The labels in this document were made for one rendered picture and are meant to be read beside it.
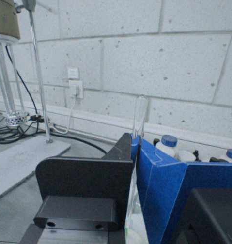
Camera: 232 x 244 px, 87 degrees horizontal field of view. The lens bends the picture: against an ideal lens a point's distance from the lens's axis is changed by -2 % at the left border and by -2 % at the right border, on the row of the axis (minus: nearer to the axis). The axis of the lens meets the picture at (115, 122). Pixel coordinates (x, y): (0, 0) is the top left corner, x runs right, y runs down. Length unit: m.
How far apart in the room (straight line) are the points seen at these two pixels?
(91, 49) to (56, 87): 0.30
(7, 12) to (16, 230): 0.50
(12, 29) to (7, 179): 0.41
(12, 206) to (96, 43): 0.61
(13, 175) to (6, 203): 0.09
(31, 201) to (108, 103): 0.45
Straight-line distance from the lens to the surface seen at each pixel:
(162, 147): 0.42
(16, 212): 0.42
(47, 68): 0.82
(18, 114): 0.50
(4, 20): 0.47
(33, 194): 0.44
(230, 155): 0.50
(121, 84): 0.57
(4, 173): 0.53
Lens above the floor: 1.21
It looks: 21 degrees down
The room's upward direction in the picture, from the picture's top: 3 degrees clockwise
